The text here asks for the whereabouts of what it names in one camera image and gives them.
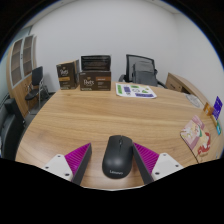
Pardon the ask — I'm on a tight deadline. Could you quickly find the black computer mouse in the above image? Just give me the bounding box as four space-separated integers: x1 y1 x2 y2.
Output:
101 134 135 179

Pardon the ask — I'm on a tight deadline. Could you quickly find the grey backpack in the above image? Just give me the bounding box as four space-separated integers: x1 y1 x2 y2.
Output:
131 60 159 88

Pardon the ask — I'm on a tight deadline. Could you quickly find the wooden shelf unit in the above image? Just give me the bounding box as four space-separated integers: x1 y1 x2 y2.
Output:
5 34 38 118

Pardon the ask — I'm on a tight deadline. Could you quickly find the purple sign stand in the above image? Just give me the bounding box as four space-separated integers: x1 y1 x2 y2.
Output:
211 95 223 121

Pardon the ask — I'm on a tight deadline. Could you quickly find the black carton box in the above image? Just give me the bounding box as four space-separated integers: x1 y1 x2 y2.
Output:
80 54 112 72

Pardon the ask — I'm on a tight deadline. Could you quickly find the black mesh office chair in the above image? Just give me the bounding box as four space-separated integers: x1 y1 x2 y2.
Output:
118 53 167 89

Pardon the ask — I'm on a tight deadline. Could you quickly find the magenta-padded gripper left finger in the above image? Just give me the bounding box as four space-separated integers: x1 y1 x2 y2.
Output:
41 142 93 186

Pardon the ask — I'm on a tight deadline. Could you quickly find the tall brown carton box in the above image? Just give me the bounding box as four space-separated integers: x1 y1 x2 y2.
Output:
55 59 80 91

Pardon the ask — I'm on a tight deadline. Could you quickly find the wide brown carton box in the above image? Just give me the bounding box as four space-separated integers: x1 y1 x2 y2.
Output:
79 70 112 92

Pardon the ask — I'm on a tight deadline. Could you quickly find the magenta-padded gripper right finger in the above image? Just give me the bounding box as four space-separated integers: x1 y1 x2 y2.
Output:
132 142 184 185

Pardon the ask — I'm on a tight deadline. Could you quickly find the white sticker sheet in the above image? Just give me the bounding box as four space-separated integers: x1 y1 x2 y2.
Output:
115 82 158 100

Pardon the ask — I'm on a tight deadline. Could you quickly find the black visitor chair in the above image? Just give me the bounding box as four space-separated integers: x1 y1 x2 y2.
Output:
24 65 51 111

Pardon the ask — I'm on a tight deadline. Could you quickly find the black leather sofa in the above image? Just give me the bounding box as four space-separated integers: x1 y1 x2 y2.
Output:
0 98 26 161

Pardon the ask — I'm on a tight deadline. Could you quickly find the orange box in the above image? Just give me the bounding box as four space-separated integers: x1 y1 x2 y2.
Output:
203 102 216 117

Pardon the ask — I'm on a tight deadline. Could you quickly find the wooden side cabinet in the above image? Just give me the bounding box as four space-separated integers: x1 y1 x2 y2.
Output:
165 72 209 106

